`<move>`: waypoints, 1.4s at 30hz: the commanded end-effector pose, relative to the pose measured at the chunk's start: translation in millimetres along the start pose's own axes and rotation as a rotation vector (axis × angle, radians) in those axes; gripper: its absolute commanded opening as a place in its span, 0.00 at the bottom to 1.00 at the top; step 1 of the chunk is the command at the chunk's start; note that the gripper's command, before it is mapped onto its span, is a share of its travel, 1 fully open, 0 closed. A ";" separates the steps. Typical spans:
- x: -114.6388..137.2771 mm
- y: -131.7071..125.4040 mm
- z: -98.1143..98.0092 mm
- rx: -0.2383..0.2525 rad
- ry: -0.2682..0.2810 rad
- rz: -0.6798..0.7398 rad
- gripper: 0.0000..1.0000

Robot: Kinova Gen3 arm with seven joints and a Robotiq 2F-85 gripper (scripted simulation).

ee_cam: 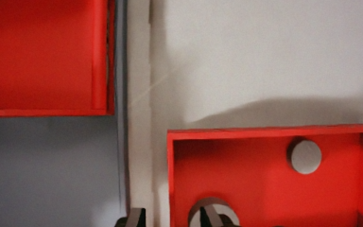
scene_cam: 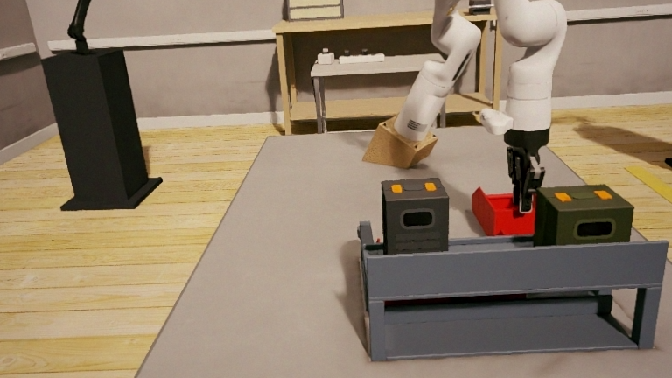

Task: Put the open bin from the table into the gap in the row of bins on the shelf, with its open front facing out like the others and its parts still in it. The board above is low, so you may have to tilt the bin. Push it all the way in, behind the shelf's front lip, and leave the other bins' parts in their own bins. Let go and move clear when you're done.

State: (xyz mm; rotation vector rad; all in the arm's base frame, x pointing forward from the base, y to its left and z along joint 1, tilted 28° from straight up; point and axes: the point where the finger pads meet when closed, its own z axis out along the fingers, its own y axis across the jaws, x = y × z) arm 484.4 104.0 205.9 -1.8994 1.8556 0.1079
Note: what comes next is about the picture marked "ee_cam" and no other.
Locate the grey metal shelf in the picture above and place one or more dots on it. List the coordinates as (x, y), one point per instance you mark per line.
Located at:
(63, 171)

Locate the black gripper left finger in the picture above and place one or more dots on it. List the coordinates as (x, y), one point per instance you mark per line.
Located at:
(137, 218)

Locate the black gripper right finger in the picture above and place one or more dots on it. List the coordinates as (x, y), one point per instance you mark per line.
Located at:
(210, 218)

